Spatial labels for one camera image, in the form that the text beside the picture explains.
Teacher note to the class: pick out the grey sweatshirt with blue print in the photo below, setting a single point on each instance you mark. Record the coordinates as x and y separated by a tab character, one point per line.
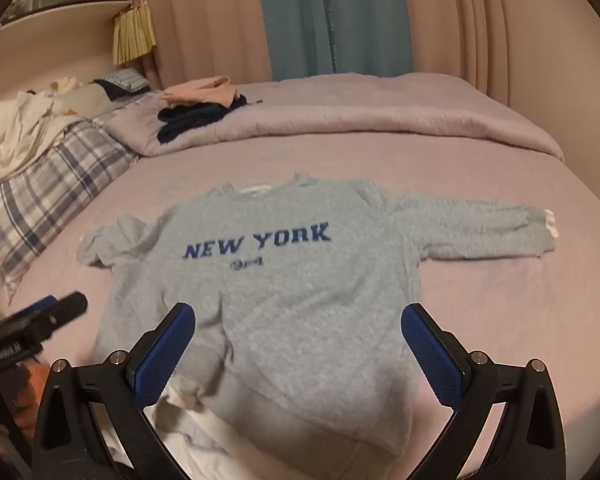
290	300

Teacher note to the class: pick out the peach garment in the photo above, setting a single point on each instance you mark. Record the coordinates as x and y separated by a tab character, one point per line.
200	91

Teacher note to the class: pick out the small striped pillow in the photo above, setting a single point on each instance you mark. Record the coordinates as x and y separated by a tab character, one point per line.
127	80

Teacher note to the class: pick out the blue curtain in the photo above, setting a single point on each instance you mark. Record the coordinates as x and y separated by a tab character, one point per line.
325	15

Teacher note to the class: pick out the plaid pillow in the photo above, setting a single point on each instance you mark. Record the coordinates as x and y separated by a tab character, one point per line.
40	195

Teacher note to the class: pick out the pink bed sheet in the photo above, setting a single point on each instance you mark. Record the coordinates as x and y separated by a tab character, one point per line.
480	310

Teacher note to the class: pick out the yellow pleated cloth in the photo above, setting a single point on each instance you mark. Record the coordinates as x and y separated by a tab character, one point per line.
135	35

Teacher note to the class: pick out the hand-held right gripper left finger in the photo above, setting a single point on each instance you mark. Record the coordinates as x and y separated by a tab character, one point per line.
160	360

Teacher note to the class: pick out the pink comforter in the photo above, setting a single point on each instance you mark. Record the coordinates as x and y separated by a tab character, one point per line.
355	110

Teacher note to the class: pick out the navy garment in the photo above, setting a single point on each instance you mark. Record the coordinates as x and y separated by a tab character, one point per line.
190	117

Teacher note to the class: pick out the white garment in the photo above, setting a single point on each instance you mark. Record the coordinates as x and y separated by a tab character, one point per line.
190	430

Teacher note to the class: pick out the white crumpled cloth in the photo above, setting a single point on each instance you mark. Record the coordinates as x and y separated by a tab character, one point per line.
25	130

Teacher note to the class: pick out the pink curtain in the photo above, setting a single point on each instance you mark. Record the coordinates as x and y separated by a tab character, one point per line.
205	15
460	20

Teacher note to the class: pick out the white shelf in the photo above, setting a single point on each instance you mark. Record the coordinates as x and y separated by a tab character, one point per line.
60	15

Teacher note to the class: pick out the dark navy cloth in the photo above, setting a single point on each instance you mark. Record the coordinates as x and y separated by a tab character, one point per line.
109	91

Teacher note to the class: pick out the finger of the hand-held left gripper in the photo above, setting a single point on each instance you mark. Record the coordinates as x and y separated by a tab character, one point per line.
42	304
70	307

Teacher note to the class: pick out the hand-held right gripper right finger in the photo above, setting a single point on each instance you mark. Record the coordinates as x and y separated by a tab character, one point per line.
430	355

